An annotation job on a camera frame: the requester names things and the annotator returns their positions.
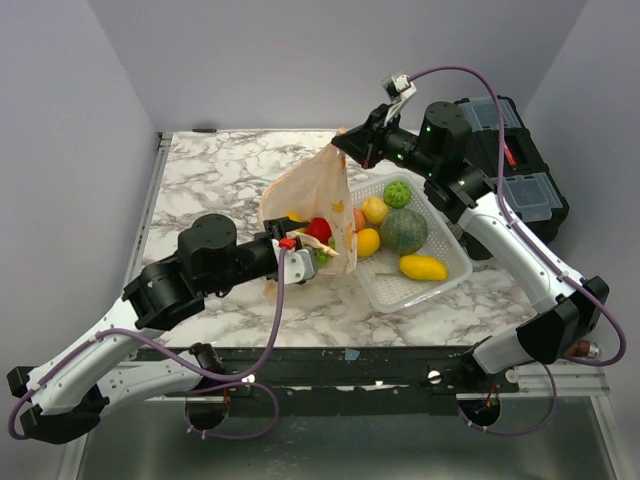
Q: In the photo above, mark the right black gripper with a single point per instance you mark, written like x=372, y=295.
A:
x=364, y=143

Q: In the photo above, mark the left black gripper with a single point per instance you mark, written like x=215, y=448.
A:
x=278, y=230

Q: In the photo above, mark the yellow mango front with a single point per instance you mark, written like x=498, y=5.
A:
x=294, y=217

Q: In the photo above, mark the yellow mango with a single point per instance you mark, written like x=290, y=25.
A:
x=423, y=268
x=294, y=217

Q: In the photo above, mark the red tomato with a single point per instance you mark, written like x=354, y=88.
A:
x=319, y=229

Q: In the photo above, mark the green grape bunch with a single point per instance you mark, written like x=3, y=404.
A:
x=322, y=258

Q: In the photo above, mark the orange banana-print plastic bag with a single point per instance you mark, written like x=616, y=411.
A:
x=318, y=187

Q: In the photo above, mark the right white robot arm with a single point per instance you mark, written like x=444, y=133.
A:
x=567, y=304

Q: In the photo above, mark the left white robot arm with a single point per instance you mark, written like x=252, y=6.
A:
x=118, y=361

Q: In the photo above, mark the green custard apple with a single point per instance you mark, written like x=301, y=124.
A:
x=397, y=194

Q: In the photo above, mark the pale yellow round fruit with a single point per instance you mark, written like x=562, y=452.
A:
x=374, y=210

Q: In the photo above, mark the orange peach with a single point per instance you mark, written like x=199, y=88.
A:
x=359, y=220

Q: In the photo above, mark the yellow lemon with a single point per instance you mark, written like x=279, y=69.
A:
x=368, y=242

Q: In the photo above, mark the green netted melon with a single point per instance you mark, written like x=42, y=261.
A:
x=403, y=231

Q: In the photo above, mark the white plastic basket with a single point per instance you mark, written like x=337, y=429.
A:
x=386, y=287

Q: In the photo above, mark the yellow mango back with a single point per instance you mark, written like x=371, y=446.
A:
x=423, y=268

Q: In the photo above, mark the black tool box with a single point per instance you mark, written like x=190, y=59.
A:
x=529, y=188

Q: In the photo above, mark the brass pipe fitting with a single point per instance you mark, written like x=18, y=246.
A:
x=583, y=349

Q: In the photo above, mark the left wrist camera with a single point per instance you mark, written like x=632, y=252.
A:
x=295, y=263

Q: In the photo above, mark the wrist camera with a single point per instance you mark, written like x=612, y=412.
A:
x=400, y=90
x=295, y=263

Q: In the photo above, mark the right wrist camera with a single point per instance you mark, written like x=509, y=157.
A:
x=400, y=90

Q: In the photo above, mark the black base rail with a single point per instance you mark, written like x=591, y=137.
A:
x=330, y=382

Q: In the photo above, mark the aluminium frame rail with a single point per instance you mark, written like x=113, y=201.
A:
x=571, y=380

